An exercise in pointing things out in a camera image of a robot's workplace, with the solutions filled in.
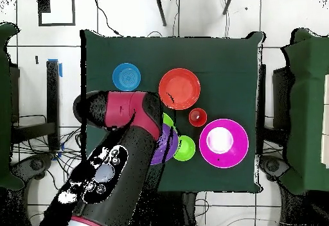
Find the black post with blue tape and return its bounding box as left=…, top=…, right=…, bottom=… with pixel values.
left=46, top=58, right=63, bottom=152

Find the orange cup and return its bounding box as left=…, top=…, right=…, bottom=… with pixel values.
left=188, top=107, right=208, bottom=128

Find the wide orange bowl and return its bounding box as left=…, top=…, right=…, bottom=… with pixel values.
left=158, top=67, right=201, bottom=110

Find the black camera tripod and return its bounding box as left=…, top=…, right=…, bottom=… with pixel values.
left=156, top=0, right=234, bottom=27

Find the black floor cable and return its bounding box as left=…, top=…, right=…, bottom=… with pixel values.
left=93, top=0, right=123, bottom=37

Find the dark green tablecloth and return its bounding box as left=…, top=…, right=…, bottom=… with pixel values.
left=80, top=29, right=264, bottom=194

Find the wide purple bowl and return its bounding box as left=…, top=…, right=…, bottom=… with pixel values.
left=150, top=124, right=179, bottom=166

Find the large pink bowl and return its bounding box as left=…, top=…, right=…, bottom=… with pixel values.
left=199, top=118, right=249, bottom=170

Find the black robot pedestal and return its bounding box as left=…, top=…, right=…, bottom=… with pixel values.
left=133, top=191, right=199, bottom=226

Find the small green bowl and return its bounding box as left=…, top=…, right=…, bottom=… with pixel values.
left=173, top=135, right=197, bottom=162

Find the green cloth side table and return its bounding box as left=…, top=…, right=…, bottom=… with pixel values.
left=0, top=22, right=25, bottom=191
left=280, top=28, right=329, bottom=196

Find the white box stack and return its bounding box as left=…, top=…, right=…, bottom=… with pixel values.
left=320, top=73, right=329, bottom=170

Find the medium green bowl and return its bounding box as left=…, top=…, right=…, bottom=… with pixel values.
left=162, top=112, right=176, bottom=130

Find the small blue bowl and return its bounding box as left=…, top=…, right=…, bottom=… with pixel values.
left=112, top=62, right=141, bottom=92

